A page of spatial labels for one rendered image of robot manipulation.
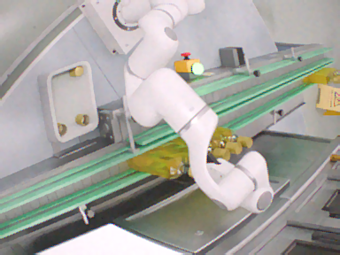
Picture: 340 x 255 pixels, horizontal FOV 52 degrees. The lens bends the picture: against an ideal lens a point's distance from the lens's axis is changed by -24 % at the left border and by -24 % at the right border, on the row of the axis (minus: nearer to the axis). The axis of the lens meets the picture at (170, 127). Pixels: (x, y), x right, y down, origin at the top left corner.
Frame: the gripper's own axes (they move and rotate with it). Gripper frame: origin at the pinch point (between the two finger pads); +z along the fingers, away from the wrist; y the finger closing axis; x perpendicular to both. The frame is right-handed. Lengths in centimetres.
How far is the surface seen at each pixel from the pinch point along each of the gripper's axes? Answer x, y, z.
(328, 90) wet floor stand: -297, -60, 183
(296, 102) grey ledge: -99, -11, 56
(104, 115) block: 13.6, 14.7, 29.5
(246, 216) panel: -4.7, -11.9, -14.3
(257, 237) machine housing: -1.8, -14.8, -23.6
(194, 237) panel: 11.1, -12.5, -11.9
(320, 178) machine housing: -40.4, -14.8, -15.1
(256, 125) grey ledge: -56, -11, 45
